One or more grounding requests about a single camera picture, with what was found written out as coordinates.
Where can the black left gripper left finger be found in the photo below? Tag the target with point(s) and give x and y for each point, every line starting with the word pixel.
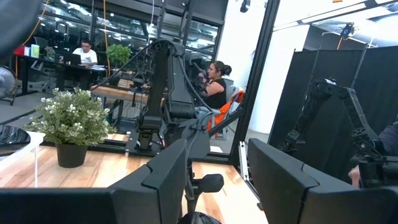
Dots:
pixel 124 202

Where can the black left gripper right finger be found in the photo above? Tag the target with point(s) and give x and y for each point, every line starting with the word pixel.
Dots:
pixel 311 202

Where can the black background robot arm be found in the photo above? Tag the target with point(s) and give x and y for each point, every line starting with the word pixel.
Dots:
pixel 351 124

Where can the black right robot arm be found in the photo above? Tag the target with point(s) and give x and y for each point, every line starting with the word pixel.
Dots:
pixel 168 90

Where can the orange white chair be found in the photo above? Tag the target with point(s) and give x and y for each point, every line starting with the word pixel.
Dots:
pixel 227 107

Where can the person's hand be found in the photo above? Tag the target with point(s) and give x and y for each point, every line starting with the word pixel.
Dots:
pixel 354 175

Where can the person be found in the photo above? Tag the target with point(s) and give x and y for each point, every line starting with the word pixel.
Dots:
pixel 388 137
pixel 85 54
pixel 216 90

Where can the wooden background table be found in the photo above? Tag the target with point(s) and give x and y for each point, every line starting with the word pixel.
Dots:
pixel 121 92

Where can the green potted plant black pot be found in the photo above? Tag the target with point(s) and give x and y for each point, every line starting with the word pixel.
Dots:
pixel 71 118

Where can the white mesh shelf rack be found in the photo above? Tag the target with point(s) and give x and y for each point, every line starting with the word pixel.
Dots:
pixel 18 152

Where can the green background plant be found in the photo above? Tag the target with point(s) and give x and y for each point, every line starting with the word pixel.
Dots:
pixel 118 54

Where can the black partition panel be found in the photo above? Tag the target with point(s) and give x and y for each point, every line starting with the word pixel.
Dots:
pixel 379 81

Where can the black background desk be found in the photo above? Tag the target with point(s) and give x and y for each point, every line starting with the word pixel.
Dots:
pixel 62 67

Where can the black open laptop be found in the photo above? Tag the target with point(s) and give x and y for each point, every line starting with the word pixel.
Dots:
pixel 72 58

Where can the grey floor fan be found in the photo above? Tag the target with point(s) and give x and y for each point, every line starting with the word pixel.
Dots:
pixel 6 82

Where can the green white box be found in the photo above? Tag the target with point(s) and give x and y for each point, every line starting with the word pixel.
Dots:
pixel 35 50

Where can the red box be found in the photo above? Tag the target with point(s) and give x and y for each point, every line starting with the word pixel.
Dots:
pixel 19 50

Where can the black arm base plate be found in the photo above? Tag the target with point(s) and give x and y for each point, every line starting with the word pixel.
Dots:
pixel 132 146

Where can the black metal post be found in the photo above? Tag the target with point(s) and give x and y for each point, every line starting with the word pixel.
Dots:
pixel 255 77

